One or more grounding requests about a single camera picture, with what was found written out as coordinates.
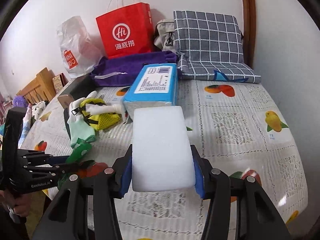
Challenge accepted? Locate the green wet wipes pack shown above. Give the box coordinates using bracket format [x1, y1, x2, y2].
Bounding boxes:
[57, 138, 92, 190]

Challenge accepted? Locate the white sponge block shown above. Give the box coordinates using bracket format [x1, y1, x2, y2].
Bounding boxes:
[132, 106, 196, 192]

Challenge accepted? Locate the white green cuffed glove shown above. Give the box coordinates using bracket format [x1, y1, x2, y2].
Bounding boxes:
[67, 90, 125, 148]

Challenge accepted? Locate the yellow mesh pouch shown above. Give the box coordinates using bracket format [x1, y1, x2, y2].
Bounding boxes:
[79, 98, 120, 131]

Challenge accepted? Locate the person's left hand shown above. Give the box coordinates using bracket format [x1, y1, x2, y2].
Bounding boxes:
[1, 190, 32, 217]

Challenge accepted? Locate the purple plush toy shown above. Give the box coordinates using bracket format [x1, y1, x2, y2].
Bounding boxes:
[12, 95, 29, 108]

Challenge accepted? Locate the wooden headboard furniture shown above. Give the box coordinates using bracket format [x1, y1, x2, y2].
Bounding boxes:
[16, 67, 67, 105]

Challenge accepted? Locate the dark box with gold end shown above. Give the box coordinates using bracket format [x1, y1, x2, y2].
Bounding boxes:
[57, 75, 96, 109]

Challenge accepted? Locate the blue tissue pack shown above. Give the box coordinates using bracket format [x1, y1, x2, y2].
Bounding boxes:
[123, 63, 178, 119]

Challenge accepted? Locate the purple fleece blanket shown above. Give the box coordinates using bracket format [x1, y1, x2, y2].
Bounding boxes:
[89, 51, 177, 87]

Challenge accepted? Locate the white plastic shopping bag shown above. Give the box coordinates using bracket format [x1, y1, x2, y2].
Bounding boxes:
[56, 16, 103, 79]

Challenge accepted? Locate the grey plaid pillow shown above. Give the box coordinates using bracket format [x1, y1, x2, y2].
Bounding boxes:
[174, 10, 261, 84]

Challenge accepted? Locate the beige canvas bag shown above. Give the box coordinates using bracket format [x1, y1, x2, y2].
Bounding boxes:
[154, 19, 176, 53]

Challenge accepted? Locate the red paper shopping bag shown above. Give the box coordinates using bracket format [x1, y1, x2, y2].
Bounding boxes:
[96, 0, 155, 59]

